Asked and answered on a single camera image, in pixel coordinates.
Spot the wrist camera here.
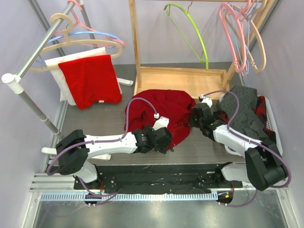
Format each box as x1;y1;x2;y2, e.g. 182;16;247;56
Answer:
199;95;213;108
152;116;170;130

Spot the beige wooden hanger left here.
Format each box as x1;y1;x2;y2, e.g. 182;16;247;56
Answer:
40;13;123;58

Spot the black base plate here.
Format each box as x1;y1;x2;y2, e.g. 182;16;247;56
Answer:
86;164;243;195

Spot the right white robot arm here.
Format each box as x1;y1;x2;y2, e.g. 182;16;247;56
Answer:
190;103;291;191

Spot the wooden clothes rack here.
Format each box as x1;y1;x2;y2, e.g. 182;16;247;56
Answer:
129;0;275;98

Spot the dark red skirt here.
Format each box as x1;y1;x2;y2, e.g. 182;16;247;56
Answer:
125;89;196;147

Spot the grey dotted garment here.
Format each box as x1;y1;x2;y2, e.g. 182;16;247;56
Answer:
214;85;259;128

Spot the white cable duct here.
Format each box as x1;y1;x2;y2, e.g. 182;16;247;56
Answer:
40;191;218;201

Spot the bright red hung garment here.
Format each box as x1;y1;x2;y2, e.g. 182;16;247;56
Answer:
58;55;122;110

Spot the red plaid garment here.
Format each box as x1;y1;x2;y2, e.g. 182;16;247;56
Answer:
213;95;277;143

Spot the white plastic laundry basket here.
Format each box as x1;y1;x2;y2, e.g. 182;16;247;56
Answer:
219;95;283;156

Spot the white hung cloth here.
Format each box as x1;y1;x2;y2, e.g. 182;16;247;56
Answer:
45;47;122;106

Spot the beige wooden hanger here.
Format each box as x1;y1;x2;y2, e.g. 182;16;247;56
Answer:
40;13;123;58
225;0;270;73

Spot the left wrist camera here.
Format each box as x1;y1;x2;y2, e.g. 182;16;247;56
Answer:
152;116;170;130

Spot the blue hanger left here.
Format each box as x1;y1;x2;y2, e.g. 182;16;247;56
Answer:
40;31;124;58

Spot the green hanger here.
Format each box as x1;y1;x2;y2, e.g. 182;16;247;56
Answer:
163;3;209;70

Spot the pink hanger left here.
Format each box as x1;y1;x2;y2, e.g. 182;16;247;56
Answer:
67;0;125;48

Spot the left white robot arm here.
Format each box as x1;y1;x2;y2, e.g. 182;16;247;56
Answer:
56;126;172;190

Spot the blue wire hanger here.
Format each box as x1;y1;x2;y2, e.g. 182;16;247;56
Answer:
219;0;257;76

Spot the beige wooden hanger right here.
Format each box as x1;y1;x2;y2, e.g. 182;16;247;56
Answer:
225;0;270;73

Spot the pink hanger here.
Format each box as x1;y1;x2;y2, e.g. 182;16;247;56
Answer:
67;0;125;48
218;1;249;69

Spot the pink hanger right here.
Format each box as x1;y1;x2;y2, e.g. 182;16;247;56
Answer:
218;1;249;69

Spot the metal clothes rack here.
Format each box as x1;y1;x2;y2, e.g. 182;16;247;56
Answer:
0;0;133;161

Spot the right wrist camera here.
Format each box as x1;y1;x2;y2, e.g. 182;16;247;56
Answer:
199;95;213;108

